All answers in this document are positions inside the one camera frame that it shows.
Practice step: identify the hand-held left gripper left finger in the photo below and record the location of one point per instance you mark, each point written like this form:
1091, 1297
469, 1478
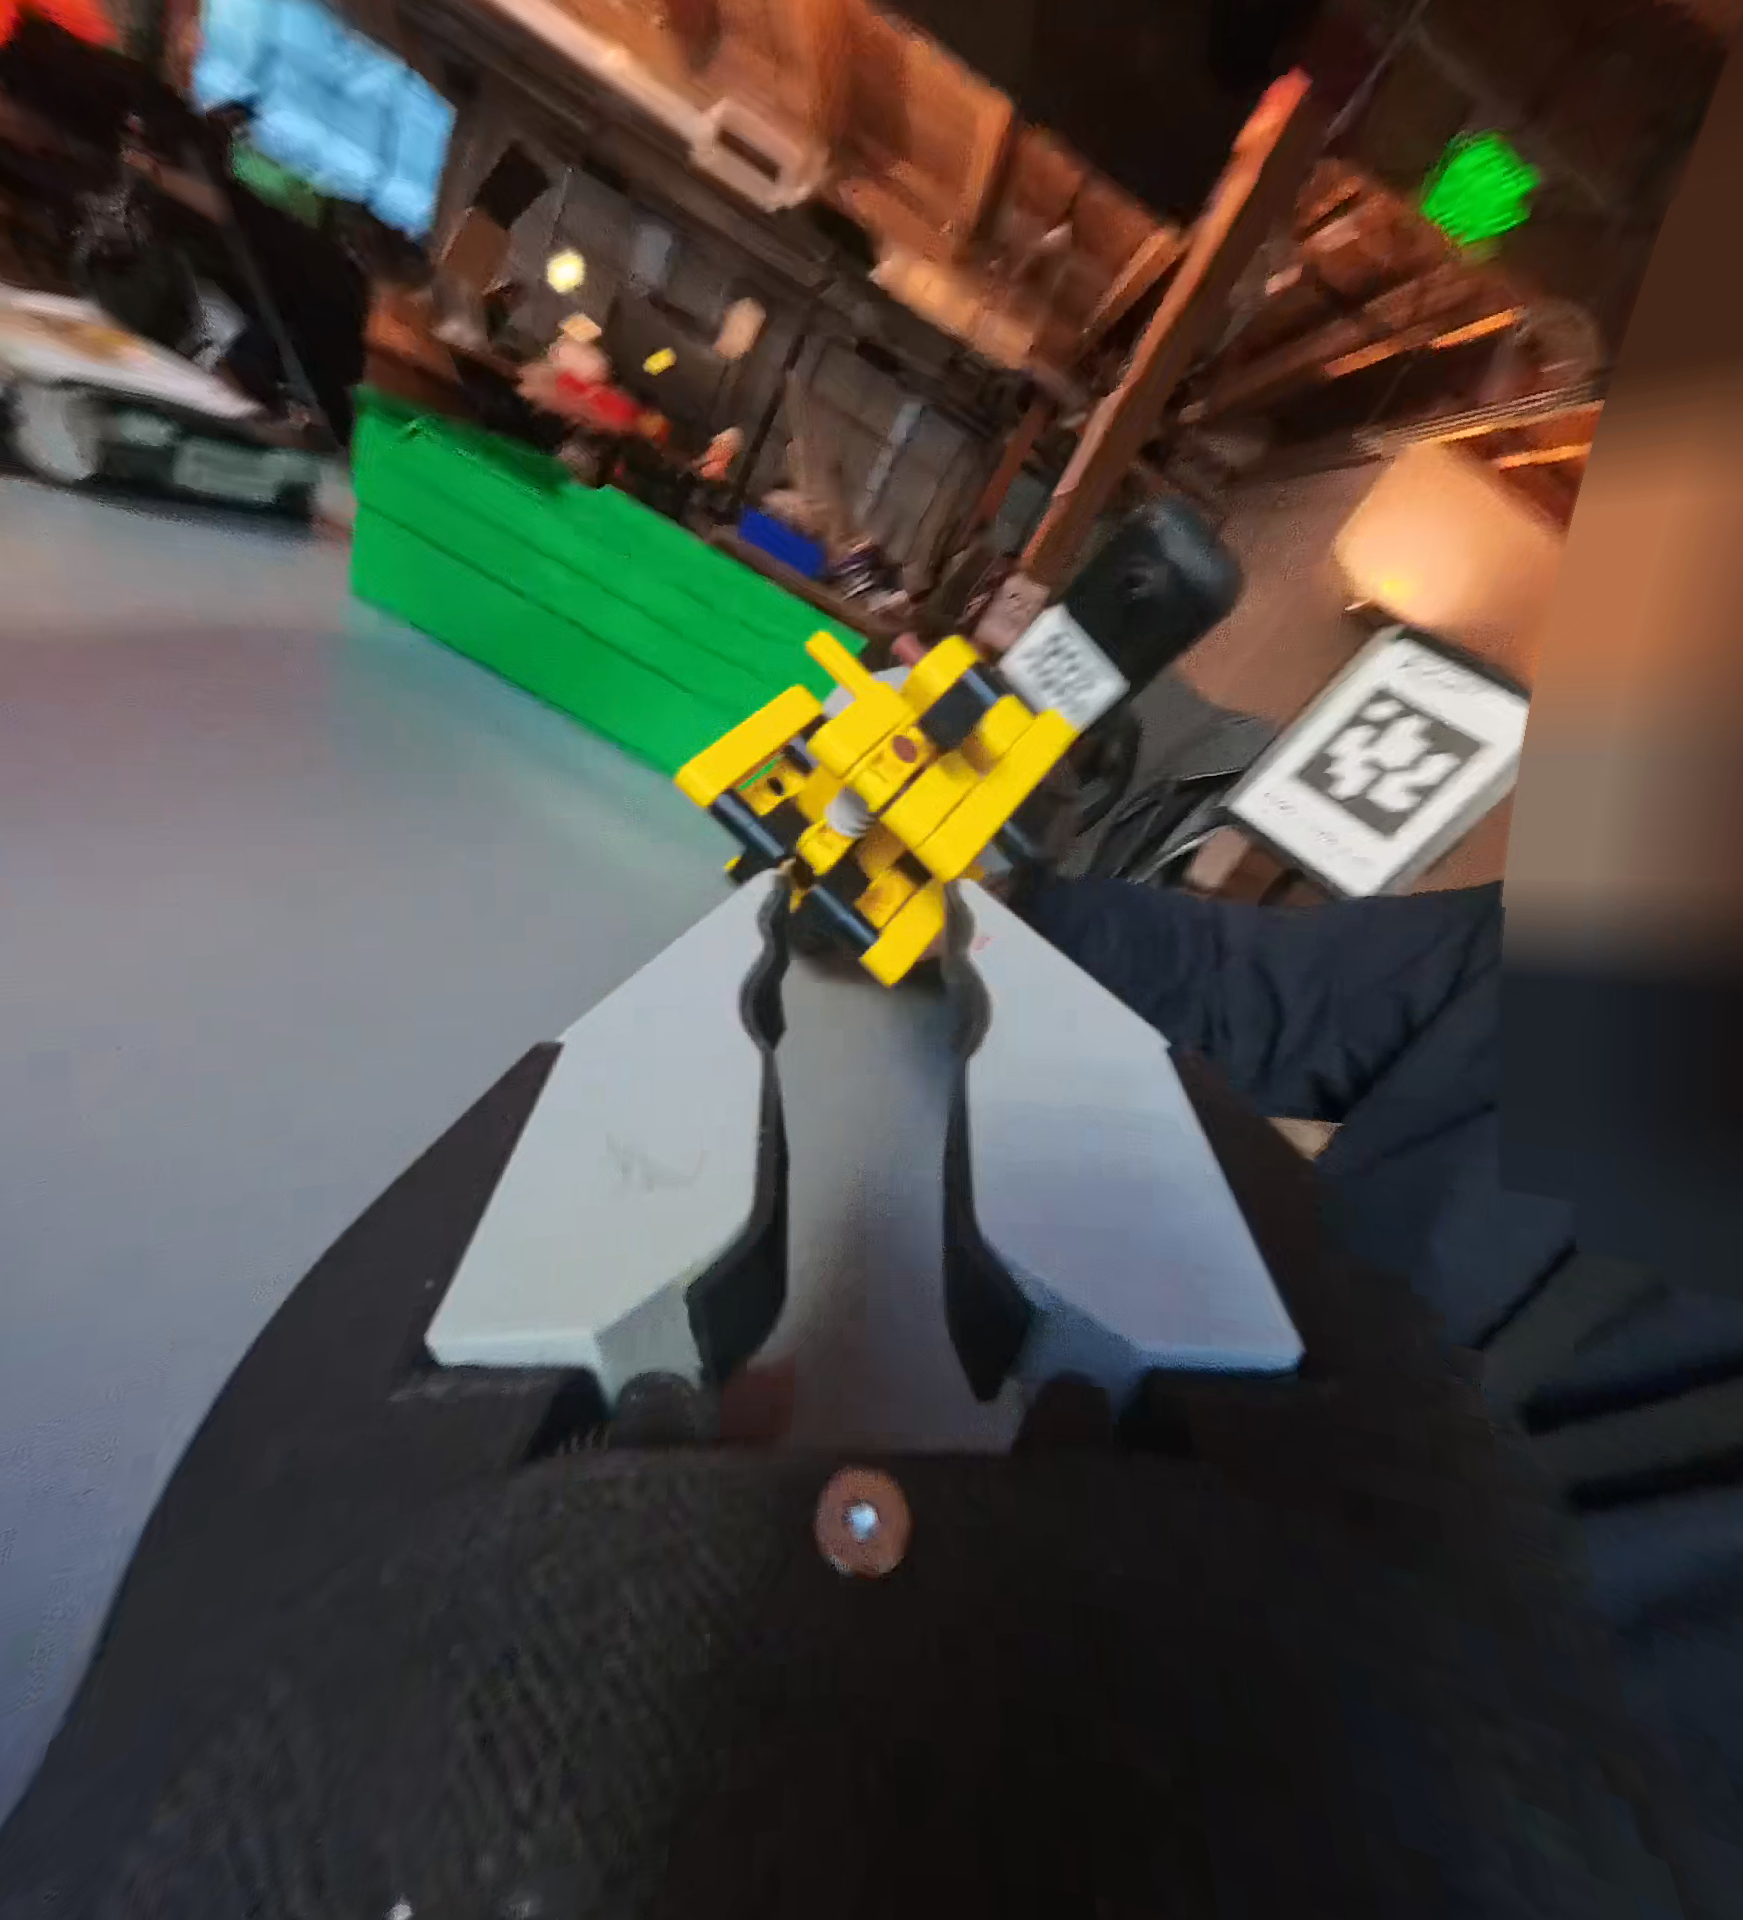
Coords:
615, 1185

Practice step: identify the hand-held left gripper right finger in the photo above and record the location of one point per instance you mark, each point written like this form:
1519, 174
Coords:
1111, 1201

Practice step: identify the yellow black lego model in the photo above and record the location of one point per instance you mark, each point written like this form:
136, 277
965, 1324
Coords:
885, 794

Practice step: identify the green plastic bin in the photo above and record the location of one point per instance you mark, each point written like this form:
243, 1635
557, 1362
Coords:
555, 600

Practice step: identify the person's right forearm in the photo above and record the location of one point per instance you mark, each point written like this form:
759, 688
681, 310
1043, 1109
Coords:
1305, 991

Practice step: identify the small blue storage bin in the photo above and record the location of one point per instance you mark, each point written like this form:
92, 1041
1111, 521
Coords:
783, 542

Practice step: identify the green exit sign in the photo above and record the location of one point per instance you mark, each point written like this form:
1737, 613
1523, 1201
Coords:
1479, 189

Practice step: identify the red storage bin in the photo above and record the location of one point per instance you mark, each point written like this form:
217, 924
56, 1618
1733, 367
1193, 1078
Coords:
603, 398

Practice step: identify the person's legs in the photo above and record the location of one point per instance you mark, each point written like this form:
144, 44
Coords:
1665, 1425

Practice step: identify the yellow black cardboard box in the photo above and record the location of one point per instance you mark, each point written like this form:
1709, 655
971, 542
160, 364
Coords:
76, 404

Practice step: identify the slanted wooden support post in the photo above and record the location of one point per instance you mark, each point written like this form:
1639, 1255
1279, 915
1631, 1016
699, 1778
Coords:
1171, 331

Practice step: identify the wall lamp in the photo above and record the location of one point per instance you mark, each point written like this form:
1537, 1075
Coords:
1441, 548

